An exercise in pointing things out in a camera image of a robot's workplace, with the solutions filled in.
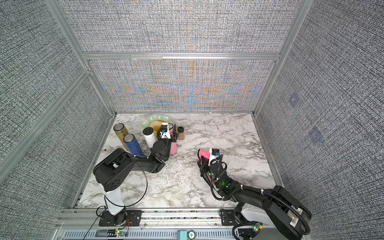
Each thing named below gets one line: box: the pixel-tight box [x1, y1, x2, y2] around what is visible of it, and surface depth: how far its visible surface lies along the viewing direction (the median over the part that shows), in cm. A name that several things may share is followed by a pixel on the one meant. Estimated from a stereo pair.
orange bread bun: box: [148, 120, 163, 131], surface depth 108 cm
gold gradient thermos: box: [113, 123, 129, 151], surface depth 86 cm
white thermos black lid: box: [143, 126, 157, 149], surface depth 84 cm
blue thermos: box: [123, 134, 144, 157], surface depth 81 cm
